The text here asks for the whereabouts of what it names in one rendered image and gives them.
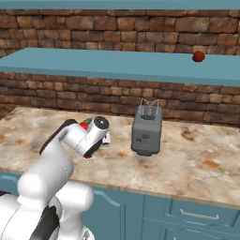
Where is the grey toaster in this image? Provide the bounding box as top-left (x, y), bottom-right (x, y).
top-left (129, 97), bottom-right (164, 158)

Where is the silver drawer handle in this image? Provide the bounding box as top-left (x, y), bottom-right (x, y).
top-left (179, 208), bottom-right (220, 221)

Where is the teal wall shelf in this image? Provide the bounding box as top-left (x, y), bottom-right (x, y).
top-left (0, 47), bottom-right (240, 88)
top-left (0, 0), bottom-right (240, 10)

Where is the teal cabinet door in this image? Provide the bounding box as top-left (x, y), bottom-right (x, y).
top-left (0, 172), bottom-right (23, 197)
top-left (80, 186), bottom-right (127, 240)

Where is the red and green food box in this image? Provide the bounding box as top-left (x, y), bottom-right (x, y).
top-left (79, 117), bottom-right (95, 160)

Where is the red round fruit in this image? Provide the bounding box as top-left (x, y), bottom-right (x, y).
top-left (191, 50), bottom-right (206, 63)

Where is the teal drawer front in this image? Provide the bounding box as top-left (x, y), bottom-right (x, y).
top-left (169, 198), bottom-right (240, 228)
top-left (164, 227), bottom-right (240, 240)

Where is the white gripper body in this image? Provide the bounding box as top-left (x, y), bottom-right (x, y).
top-left (99, 130), bottom-right (113, 148)

